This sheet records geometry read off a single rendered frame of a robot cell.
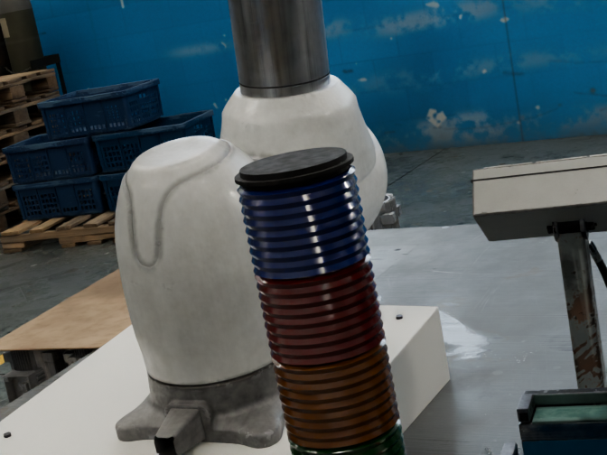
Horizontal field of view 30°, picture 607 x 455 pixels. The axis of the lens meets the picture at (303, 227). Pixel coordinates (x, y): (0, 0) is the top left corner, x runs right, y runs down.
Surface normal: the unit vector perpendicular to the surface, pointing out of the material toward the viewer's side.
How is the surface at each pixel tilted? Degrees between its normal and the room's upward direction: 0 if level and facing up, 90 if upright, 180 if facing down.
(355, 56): 90
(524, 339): 0
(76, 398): 4
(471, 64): 90
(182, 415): 11
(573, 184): 52
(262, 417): 19
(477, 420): 0
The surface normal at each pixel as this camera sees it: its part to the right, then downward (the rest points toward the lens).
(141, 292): -0.69, 0.29
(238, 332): 0.43, 0.24
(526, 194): -0.36, -0.36
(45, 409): -0.18, -0.94
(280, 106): -0.15, -0.34
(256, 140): -0.48, 0.14
